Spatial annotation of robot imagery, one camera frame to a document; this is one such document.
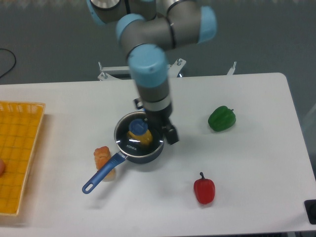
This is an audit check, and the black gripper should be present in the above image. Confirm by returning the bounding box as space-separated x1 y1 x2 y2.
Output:
144 103 179 145

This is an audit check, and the yellow bell pepper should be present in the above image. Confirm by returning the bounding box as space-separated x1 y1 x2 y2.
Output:
127 130 153 147

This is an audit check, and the red bell pepper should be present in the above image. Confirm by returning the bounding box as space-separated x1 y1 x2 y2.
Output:
194 172 216 205

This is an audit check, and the black cable on floor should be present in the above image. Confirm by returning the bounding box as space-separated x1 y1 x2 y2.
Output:
0 48 17 79

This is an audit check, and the dark blue saucepan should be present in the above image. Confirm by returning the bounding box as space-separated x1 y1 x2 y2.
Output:
82 111 164 194

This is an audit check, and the green bell pepper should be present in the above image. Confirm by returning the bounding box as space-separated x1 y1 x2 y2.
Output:
208 106 237 132

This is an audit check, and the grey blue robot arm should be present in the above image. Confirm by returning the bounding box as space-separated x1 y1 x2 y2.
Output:
87 0 217 144

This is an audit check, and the yellow wicker basket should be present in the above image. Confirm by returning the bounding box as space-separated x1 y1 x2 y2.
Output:
0 101 45 216

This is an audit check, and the black device table corner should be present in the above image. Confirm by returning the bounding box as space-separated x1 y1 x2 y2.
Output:
304 199 316 225

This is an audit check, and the glass pot lid blue knob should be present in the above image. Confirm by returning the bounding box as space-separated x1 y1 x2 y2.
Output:
114 112 164 163

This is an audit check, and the orange bread pastry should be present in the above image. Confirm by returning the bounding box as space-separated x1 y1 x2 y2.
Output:
93 146 116 181

